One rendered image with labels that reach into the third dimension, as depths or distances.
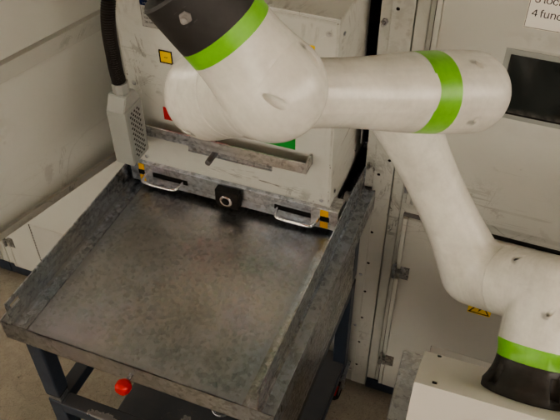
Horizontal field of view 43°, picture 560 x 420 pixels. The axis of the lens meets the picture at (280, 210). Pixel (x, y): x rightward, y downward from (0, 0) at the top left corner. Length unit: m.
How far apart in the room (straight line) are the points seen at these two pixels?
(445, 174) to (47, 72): 0.94
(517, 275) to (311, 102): 0.69
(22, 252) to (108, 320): 1.24
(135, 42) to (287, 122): 0.94
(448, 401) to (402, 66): 0.55
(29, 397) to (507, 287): 1.70
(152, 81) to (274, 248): 0.46
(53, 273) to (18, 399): 0.95
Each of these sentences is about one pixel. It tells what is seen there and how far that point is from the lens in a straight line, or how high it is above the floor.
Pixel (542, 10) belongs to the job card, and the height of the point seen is 1.40.
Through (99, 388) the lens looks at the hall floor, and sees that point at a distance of 2.49.
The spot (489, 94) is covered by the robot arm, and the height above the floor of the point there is 1.47.
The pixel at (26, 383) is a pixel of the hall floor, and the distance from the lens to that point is 2.57.
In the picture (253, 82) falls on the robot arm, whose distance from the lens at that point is 0.66.
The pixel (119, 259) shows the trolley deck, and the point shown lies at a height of 0.85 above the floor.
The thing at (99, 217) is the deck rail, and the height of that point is 0.86.
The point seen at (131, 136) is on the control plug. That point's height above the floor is 1.08.
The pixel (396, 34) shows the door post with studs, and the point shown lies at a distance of 1.55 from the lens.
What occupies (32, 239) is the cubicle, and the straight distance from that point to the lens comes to 2.64.
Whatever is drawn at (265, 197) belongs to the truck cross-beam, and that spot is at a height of 0.92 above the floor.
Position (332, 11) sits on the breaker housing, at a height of 1.39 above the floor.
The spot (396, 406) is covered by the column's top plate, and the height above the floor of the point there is 0.75.
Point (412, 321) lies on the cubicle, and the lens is 2.08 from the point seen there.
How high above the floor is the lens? 2.03
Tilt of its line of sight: 43 degrees down
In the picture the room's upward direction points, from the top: straight up
